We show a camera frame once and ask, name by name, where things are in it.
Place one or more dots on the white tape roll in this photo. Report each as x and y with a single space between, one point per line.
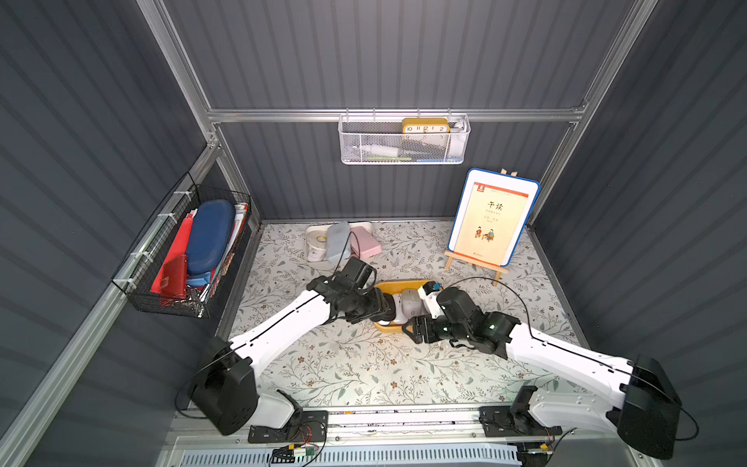
316 242

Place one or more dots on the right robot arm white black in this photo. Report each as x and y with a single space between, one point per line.
634 399

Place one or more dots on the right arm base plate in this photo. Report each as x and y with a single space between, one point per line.
500 422

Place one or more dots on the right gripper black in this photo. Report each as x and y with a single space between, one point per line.
430 328

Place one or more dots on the grey pencil case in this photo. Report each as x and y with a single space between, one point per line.
338 246

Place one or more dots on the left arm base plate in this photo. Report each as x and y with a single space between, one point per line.
306 426

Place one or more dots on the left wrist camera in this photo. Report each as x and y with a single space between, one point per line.
356 273

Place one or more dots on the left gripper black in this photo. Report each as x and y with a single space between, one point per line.
380 305

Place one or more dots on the red folder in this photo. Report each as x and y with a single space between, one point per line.
171 280

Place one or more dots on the yellow clock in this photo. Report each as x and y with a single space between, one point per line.
421 125

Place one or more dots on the blue pencil case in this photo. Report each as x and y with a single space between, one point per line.
210 235

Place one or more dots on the white tray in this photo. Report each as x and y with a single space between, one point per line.
316 227

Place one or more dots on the wooden easel stand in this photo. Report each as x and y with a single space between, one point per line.
473 261

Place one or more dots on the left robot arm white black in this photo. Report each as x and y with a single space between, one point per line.
225 388

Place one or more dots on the pink box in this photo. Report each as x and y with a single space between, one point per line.
363 244

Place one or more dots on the yellow plastic storage box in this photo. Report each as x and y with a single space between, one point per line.
394 289

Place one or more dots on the grey white mouse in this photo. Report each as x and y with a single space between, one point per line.
412 304

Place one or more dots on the white wire wall basket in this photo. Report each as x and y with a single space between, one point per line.
371 139

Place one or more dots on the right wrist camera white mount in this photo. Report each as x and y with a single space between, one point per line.
428 293

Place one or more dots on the black wire side basket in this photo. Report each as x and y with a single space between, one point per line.
206 293

